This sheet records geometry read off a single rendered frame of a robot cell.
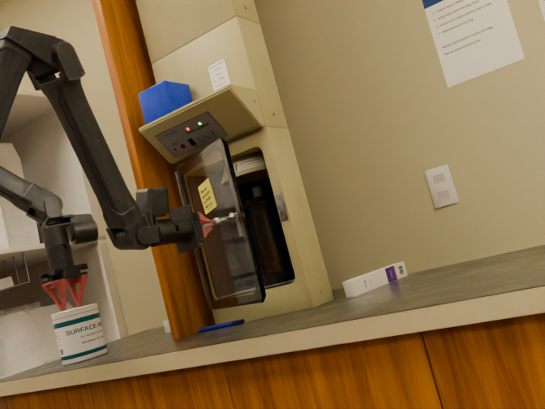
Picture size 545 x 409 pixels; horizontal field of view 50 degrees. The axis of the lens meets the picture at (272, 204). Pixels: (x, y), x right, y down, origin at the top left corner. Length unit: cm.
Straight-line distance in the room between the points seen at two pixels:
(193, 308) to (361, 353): 67
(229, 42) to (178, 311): 73
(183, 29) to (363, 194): 72
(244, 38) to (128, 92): 38
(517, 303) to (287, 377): 48
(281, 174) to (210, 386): 54
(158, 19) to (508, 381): 128
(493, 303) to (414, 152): 86
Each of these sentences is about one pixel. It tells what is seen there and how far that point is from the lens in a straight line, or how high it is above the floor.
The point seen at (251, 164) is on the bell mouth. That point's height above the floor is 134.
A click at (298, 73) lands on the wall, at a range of 195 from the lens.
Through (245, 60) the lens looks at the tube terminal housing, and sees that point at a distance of 154.
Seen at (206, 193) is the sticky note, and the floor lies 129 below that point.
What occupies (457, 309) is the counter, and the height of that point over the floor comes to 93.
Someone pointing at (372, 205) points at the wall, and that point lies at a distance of 181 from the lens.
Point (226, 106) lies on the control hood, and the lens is 145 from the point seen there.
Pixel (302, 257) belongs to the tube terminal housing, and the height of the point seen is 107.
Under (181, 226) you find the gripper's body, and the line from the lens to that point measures 131.
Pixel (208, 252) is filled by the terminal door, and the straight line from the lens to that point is 155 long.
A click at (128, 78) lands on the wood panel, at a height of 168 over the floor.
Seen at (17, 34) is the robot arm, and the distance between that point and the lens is 111.
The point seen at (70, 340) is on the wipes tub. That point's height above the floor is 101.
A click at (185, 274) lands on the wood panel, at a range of 165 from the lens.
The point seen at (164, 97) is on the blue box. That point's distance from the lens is 155.
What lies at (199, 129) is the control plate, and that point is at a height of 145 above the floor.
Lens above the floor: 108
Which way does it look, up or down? 5 degrees up
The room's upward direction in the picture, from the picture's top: 15 degrees counter-clockwise
